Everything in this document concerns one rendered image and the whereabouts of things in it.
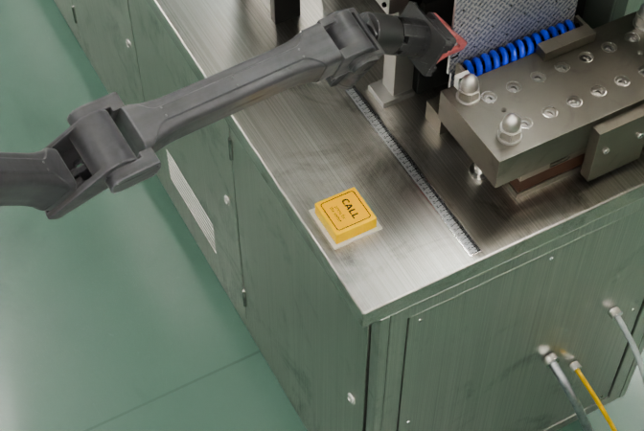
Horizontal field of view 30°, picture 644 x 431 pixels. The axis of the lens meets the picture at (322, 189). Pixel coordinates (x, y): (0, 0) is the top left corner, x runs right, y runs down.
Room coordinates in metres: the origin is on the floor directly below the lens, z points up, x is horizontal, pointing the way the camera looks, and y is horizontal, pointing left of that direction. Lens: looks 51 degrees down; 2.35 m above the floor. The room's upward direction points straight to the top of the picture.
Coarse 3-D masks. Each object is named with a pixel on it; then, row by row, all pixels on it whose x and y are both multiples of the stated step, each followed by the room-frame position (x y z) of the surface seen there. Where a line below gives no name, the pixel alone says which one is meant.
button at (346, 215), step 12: (348, 192) 1.14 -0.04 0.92; (324, 204) 1.11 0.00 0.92; (336, 204) 1.11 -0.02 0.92; (348, 204) 1.11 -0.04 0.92; (360, 204) 1.11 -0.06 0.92; (324, 216) 1.09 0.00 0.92; (336, 216) 1.09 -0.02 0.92; (348, 216) 1.09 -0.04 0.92; (360, 216) 1.09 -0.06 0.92; (372, 216) 1.09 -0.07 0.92; (336, 228) 1.07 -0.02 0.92; (348, 228) 1.07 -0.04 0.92; (360, 228) 1.07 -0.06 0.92; (372, 228) 1.08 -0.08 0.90; (336, 240) 1.06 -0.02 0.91
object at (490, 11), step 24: (456, 0) 1.30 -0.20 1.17; (480, 0) 1.32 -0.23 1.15; (504, 0) 1.34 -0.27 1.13; (528, 0) 1.36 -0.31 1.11; (552, 0) 1.39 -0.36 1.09; (576, 0) 1.41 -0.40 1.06; (456, 24) 1.30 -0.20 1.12; (480, 24) 1.32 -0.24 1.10; (504, 24) 1.34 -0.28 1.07; (528, 24) 1.37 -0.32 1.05; (552, 24) 1.39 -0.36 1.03; (480, 48) 1.33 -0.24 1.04
